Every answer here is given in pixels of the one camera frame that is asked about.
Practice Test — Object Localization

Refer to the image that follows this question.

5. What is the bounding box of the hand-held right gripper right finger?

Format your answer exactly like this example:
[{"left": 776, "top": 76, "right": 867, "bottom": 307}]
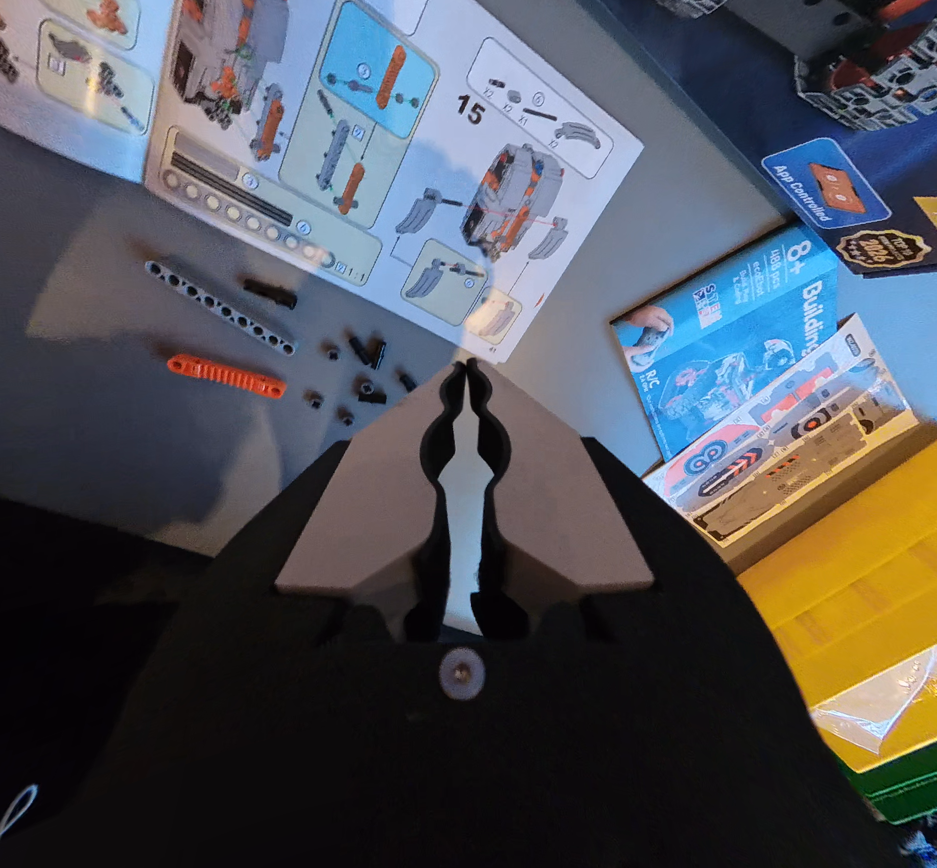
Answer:
[{"left": 467, "top": 358, "right": 654, "bottom": 641}]

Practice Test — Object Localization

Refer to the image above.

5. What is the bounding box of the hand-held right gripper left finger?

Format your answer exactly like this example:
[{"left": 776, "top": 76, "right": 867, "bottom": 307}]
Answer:
[{"left": 274, "top": 362, "right": 469, "bottom": 642}]

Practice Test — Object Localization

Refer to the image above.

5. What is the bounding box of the cluster of small black pins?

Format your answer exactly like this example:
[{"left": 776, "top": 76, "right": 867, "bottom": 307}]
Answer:
[{"left": 304, "top": 332, "right": 420, "bottom": 424}]

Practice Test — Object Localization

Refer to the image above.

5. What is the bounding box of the orange ribbed building beam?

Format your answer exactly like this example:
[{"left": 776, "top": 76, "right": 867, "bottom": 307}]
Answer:
[{"left": 167, "top": 353, "right": 288, "bottom": 398}]

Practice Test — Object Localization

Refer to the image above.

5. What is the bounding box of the long black connector piece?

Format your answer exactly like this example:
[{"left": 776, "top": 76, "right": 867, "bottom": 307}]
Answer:
[{"left": 243, "top": 278, "right": 299, "bottom": 310}]

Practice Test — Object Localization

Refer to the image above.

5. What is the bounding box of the printed sticker sheet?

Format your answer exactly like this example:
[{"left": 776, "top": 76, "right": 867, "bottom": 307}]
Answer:
[{"left": 643, "top": 312, "right": 922, "bottom": 543}]

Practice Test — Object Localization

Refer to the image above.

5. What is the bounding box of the grey perforated building beam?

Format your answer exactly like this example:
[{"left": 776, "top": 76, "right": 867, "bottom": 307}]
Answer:
[{"left": 144, "top": 261, "right": 300, "bottom": 358}]

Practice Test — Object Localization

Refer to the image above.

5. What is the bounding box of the light blue toy manual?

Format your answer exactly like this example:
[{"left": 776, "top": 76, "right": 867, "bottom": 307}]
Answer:
[{"left": 610, "top": 224, "right": 843, "bottom": 463}]

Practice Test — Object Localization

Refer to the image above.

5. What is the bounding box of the yellow box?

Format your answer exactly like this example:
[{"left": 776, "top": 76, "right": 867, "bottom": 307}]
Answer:
[{"left": 735, "top": 436, "right": 937, "bottom": 774}]

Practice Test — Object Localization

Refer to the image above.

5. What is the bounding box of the clear plastic bag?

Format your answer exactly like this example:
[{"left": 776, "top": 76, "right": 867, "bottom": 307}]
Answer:
[{"left": 809, "top": 652, "right": 937, "bottom": 759}]

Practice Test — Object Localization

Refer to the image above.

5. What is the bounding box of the green box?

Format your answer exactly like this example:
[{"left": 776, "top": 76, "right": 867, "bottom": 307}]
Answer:
[{"left": 835, "top": 751, "right": 937, "bottom": 825}]

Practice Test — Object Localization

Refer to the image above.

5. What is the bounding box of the large blue toy box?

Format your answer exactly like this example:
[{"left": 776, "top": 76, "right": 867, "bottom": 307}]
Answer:
[{"left": 512, "top": 0, "right": 937, "bottom": 276}]

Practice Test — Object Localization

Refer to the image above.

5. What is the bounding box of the white cord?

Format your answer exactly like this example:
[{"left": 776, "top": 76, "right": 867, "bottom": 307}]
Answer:
[{"left": 0, "top": 784, "right": 38, "bottom": 836}]

